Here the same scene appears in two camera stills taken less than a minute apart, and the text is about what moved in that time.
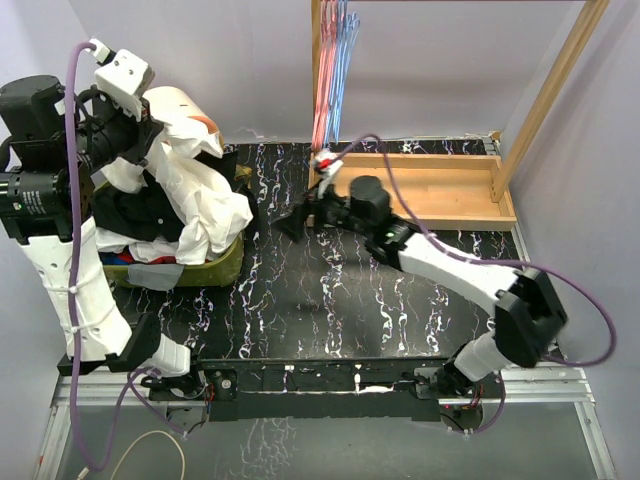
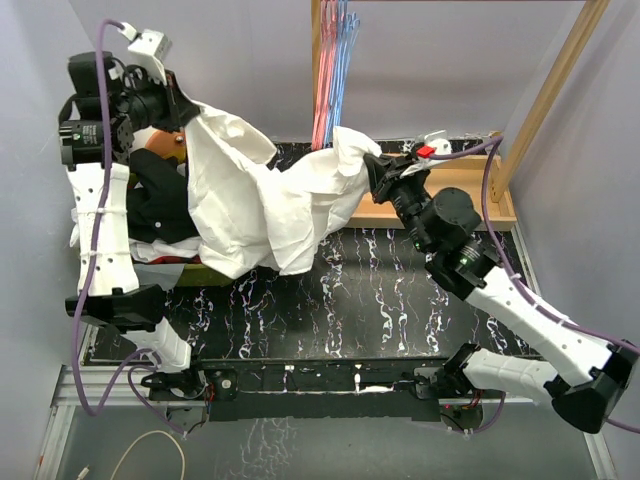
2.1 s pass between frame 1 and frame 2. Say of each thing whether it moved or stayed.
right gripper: moved
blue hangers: stayed
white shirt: moved
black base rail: stayed
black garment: stayed
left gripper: moved
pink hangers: stayed
